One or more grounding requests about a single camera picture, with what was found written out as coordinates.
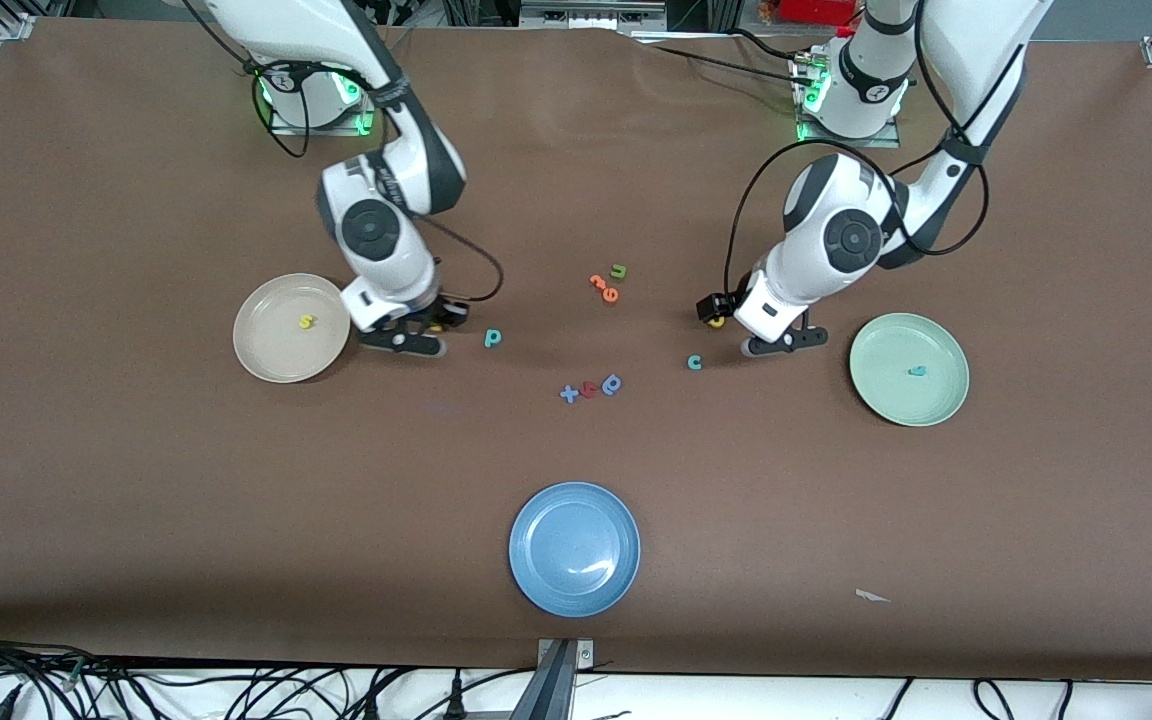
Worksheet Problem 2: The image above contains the black looped cable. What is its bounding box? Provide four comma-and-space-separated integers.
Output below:
974, 678, 1019, 720

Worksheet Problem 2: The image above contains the green plate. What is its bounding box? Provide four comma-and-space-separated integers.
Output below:
849, 313, 970, 428

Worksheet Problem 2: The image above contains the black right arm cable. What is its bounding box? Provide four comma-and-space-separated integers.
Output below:
181, 0, 505, 303

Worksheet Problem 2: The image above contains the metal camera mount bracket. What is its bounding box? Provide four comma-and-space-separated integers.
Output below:
511, 638, 597, 720

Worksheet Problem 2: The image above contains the black base cable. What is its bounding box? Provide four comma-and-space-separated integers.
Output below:
633, 38, 809, 81
729, 28, 817, 65

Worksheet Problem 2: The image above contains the beige brown plate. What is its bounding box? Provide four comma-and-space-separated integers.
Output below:
233, 273, 351, 384

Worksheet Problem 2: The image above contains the red box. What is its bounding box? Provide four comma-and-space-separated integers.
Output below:
781, 0, 857, 26

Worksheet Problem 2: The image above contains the blue plate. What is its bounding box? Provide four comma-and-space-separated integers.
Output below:
509, 482, 641, 618

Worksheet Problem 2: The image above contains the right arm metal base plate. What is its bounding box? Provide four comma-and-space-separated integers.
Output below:
269, 60, 377, 136

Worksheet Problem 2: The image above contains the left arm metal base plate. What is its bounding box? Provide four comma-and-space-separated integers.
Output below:
794, 55, 902, 149

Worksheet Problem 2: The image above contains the grey metal frame unit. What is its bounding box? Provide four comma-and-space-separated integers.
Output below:
519, 0, 667, 29

